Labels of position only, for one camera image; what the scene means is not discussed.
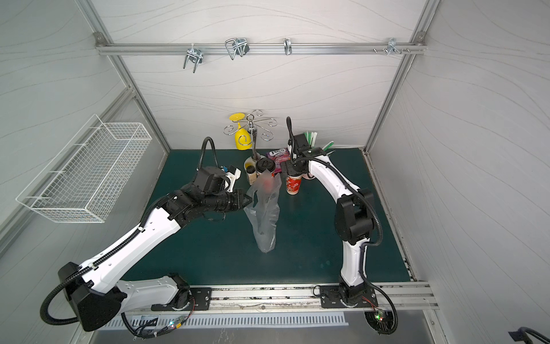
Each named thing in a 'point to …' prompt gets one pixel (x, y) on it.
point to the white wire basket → (84, 180)
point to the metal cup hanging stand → (251, 127)
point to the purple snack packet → (278, 156)
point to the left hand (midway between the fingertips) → (249, 200)
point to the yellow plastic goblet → (243, 137)
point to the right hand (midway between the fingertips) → (294, 165)
